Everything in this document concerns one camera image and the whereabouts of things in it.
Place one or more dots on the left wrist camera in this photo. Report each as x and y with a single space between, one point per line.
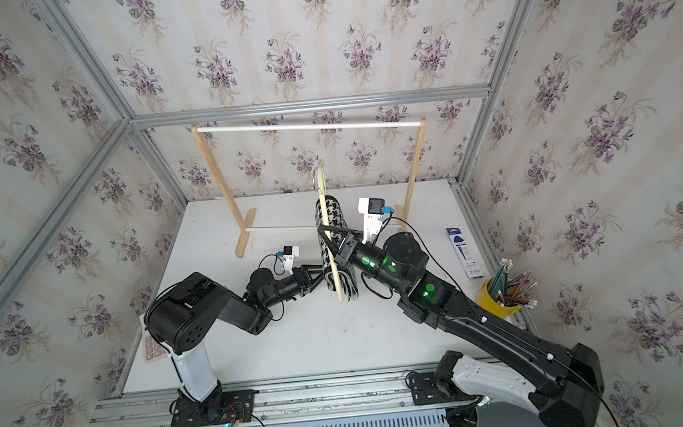
287 257

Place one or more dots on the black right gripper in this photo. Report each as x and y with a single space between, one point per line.
343 255

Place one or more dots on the yellow pencil cup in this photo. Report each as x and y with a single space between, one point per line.
504 295

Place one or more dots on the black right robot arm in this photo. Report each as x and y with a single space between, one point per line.
565 384

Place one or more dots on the black white houndstooth scarf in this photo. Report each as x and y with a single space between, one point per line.
336 217

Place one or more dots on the cream plastic clothes hanger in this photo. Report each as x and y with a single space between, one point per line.
320 184

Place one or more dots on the white blue flat box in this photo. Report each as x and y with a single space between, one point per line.
464 254

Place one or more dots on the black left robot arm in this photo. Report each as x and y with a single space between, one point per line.
181 317

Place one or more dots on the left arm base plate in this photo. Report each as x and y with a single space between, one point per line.
218 409

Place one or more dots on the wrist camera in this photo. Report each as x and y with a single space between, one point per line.
375 212
287 257

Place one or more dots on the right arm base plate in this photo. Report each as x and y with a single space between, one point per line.
426 389

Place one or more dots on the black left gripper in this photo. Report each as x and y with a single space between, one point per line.
305 281

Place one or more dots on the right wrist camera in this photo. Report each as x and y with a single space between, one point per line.
375 212

